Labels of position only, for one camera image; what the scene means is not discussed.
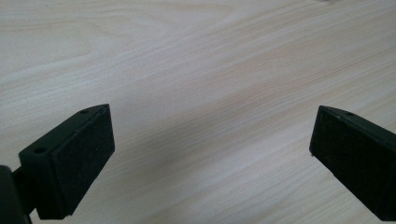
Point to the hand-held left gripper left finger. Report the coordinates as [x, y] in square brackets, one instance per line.
[73, 161]

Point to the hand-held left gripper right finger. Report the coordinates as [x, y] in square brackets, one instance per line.
[358, 155]

